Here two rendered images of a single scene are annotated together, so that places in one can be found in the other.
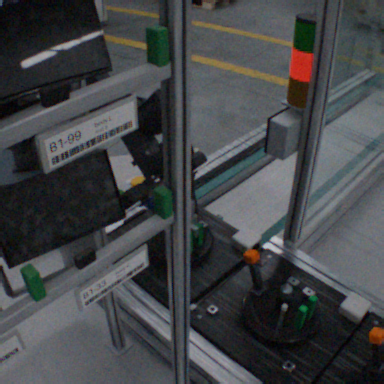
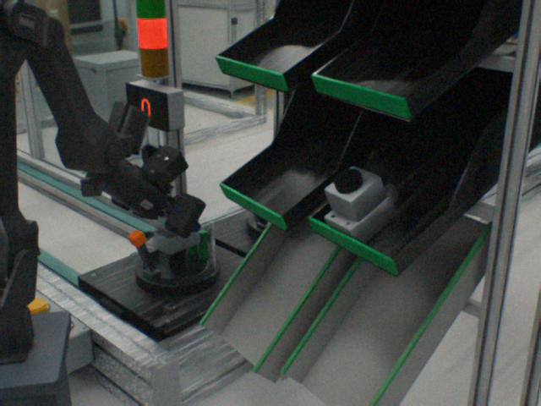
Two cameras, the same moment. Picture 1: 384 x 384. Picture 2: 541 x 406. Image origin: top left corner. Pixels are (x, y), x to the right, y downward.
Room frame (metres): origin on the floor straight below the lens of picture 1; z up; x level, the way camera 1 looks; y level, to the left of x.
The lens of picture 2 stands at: (0.50, 1.00, 1.51)
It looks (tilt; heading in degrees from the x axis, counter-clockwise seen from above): 23 degrees down; 270
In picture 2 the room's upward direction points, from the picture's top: straight up
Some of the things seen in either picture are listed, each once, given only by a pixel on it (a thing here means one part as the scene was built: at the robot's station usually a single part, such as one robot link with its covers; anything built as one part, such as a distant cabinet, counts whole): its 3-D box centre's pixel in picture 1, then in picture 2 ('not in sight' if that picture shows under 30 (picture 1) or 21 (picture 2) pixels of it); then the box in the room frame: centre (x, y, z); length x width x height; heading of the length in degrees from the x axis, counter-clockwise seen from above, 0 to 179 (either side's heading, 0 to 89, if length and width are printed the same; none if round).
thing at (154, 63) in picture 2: (302, 89); (154, 61); (0.70, -0.20, 1.28); 0.05 x 0.05 x 0.05
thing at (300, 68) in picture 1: (305, 62); (152, 32); (0.70, -0.20, 1.33); 0.05 x 0.05 x 0.05
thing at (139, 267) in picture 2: (177, 240); (177, 270); (0.65, 0.02, 0.98); 0.14 x 0.14 x 0.02
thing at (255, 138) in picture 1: (212, 177); (19, 279); (0.95, -0.07, 0.91); 0.89 x 0.06 x 0.11; 136
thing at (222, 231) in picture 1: (177, 247); (178, 280); (0.65, 0.02, 0.96); 0.24 x 0.24 x 0.02; 46
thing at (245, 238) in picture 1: (246, 243); not in sight; (0.65, -0.12, 0.97); 0.05 x 0.05 x 0.04; 46
